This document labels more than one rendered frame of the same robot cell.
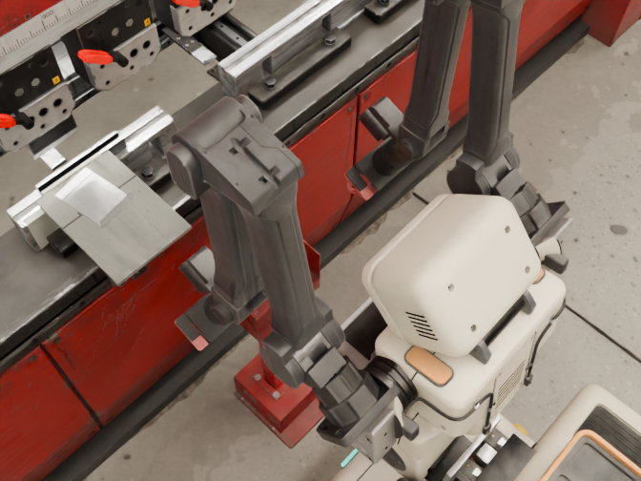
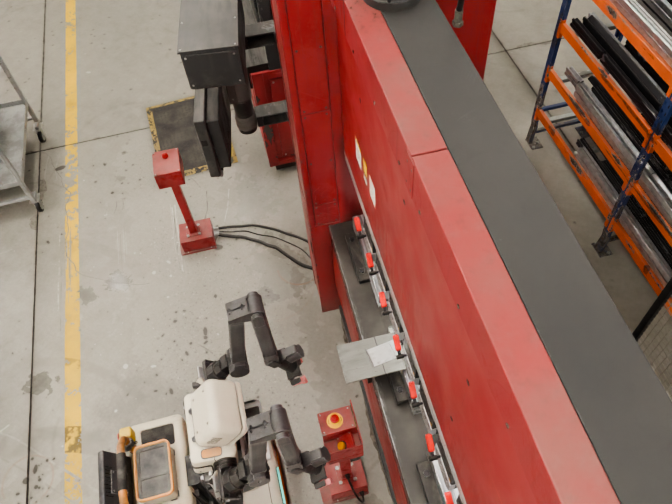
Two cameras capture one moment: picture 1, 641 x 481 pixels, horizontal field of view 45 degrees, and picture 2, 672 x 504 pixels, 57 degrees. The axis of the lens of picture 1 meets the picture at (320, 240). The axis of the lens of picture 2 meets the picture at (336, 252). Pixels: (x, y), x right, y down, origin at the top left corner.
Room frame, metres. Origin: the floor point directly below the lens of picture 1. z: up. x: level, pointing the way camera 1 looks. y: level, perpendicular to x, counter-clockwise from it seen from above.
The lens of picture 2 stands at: (1.45, -0.60, 3.44)
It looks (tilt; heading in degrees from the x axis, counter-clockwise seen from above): 54 degrees down; 127
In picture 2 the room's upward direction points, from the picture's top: 6 degrees counter-clockwise
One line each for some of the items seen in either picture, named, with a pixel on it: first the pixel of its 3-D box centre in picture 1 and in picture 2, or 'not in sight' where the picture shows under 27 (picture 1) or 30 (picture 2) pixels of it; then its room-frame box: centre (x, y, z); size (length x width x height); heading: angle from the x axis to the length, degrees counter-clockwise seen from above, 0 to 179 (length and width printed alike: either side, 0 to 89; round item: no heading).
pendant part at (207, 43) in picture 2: not in sight; (228, 91); (-0.32, 1.03, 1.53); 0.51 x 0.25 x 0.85; 128
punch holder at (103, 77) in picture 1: (108, 31); (418, 358); (1.05, 0.39, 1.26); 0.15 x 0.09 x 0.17; 136
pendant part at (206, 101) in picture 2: not in sight; (215, 117); (-0.36, 0.94, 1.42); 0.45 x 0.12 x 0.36; 128
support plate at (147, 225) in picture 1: (113, 215); (370, 357); (0.83, 0.41, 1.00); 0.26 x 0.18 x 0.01; 46
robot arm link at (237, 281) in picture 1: (231, 231); (263, 333); (0.54, 0.12, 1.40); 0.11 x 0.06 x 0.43; 137
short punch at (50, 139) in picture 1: (49, 129); not in sight; (0.93, 0.51, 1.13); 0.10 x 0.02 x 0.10; 136
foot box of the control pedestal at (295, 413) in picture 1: (284, 391); (341, 478); (0.81, 0.10, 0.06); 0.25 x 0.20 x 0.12; 47
